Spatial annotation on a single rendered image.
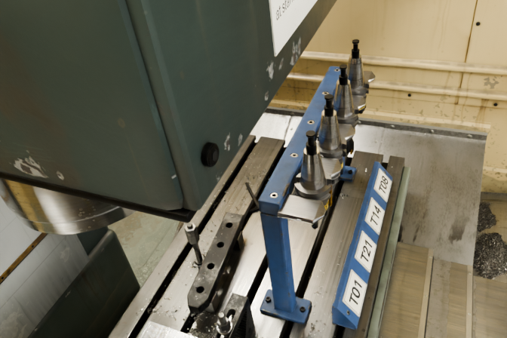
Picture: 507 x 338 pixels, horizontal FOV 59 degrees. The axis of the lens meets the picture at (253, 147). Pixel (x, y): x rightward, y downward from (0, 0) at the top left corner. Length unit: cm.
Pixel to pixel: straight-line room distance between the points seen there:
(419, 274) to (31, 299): 92
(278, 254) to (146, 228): 91
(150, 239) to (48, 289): 58
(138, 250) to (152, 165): 143
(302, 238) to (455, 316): 40
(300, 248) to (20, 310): 62
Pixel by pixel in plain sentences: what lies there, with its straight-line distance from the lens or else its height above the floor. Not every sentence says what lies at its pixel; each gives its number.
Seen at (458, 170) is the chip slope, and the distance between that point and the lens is 148.
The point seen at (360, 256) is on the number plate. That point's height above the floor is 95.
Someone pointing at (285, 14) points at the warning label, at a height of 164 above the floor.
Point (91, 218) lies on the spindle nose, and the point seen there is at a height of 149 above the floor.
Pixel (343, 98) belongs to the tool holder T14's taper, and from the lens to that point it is 91.
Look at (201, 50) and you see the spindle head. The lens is 19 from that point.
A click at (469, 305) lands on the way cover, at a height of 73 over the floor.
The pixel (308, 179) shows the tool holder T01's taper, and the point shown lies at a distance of 75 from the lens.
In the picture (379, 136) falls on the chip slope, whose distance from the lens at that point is 152.
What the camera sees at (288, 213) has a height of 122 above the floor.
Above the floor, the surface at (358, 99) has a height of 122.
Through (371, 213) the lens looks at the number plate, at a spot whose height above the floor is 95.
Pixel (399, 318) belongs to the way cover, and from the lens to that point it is 118.
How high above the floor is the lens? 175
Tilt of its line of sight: 38 degrees down
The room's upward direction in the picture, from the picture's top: 8 degrees counter-clockwise
